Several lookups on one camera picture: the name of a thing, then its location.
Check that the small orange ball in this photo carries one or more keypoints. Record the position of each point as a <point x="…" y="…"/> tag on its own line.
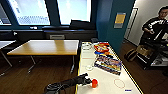
<point x="95" y="83"/>

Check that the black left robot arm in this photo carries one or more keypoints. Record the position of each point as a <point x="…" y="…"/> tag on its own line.
<point x="63" y="85"/>

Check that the small white puck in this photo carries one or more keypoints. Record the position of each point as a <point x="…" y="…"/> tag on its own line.
<point x="88" y="67"/>

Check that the colourful snack packets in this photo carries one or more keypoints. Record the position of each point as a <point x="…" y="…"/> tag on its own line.
<point x="101" y="48"/>

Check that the clear glass bowl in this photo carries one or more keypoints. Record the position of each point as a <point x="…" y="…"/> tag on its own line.
<point x="87" y="46"/>

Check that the tan black backpack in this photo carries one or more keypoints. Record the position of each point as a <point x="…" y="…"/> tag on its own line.
<point x="132" y="54"/>

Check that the long wooden table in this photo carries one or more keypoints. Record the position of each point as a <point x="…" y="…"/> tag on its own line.
<point x="46" y="47"/>

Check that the grey bench panel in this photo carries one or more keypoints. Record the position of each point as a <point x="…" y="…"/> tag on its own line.
<point x="57" y="37"/>

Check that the dark sofa cushion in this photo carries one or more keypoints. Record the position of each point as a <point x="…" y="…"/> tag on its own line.
<point x="81" y="24"/>

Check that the dark window bench sofa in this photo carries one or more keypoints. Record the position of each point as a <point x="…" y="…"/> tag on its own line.
<point x="33" y="34"/>

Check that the white framed doorway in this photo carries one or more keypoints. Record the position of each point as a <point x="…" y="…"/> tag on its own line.
<point x="132" y="24"/>

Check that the bright window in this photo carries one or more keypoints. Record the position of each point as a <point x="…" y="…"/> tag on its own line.
<point x="74" y="11"/>
<point x="31" y="11"/>
<point x="3" y="15"/>

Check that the small white sill item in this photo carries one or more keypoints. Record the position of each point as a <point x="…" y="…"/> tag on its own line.
<point x="34" y="28"/>

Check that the person in dark shirt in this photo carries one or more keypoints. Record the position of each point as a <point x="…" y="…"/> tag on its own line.
<point x="155" y="26"/>

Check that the yellow wall sign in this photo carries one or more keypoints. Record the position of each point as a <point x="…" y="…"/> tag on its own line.
<point x="120" y="19"/>

